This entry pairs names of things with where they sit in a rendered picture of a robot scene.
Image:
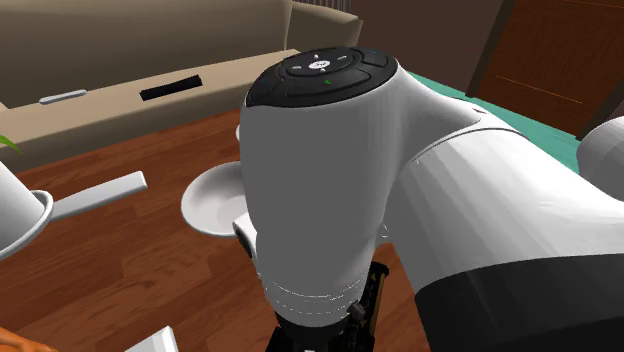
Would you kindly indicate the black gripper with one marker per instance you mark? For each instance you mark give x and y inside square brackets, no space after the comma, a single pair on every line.
[317,339]

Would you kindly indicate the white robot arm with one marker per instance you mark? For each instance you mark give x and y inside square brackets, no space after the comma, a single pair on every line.
[331,195]

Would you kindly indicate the white flat box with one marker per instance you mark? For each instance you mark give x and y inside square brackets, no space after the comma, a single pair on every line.
[156,342]

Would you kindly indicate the white plate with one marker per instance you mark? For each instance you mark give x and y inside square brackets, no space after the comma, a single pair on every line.
[214,200]

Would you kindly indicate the black remote control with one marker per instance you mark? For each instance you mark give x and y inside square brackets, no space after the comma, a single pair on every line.
[170,88]

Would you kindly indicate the orange object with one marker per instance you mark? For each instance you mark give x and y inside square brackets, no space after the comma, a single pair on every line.
[19,343]

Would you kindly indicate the teal rug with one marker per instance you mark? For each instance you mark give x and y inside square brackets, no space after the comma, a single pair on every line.
[551,139]

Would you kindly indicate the grey remote control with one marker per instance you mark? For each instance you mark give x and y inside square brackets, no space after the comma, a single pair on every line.
[63,96]

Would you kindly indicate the beige sofa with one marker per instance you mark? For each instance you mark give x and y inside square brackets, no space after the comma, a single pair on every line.
[122,44]

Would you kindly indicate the green plant leaf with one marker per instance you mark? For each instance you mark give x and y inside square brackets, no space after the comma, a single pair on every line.
[8,142]

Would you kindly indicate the brown wooden door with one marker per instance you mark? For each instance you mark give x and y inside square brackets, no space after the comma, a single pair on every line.
[551,53]

